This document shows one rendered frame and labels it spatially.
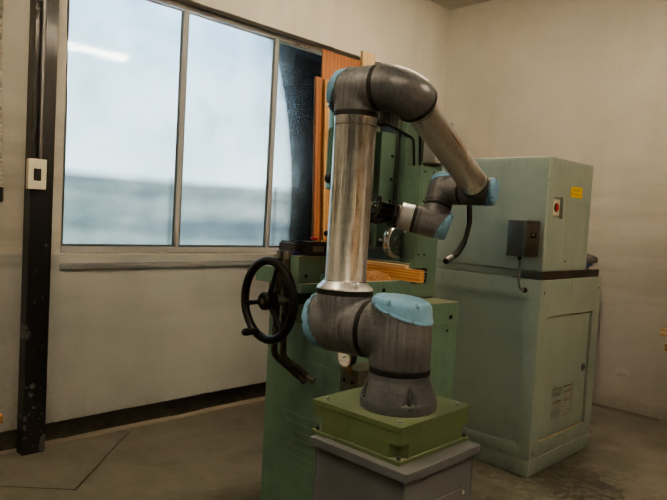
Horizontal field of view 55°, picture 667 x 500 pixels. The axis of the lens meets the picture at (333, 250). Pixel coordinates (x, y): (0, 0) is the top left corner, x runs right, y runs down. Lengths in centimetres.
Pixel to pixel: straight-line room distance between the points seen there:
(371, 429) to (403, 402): 10
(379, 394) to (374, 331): 15
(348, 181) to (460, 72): 345
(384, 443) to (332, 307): 36
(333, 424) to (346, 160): 66
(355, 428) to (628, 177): 308
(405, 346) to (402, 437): 21
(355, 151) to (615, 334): 299
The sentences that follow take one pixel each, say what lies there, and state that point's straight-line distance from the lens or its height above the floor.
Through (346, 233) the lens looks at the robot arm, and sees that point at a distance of 162.
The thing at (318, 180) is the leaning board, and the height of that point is 131.
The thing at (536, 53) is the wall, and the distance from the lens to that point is 472.
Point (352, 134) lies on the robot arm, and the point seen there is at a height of 131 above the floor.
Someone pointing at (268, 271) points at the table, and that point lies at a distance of 241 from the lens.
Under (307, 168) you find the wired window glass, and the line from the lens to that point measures 402.
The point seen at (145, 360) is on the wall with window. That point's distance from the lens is 338.
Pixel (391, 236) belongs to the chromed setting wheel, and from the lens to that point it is 230.
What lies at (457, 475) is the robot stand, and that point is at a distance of 167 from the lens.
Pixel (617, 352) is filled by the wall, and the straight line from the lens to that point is 436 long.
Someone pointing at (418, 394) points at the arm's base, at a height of 69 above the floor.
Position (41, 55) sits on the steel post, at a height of 170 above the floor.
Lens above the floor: 110
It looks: 3 degrees down
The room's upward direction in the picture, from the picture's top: 3 degrees clockwise
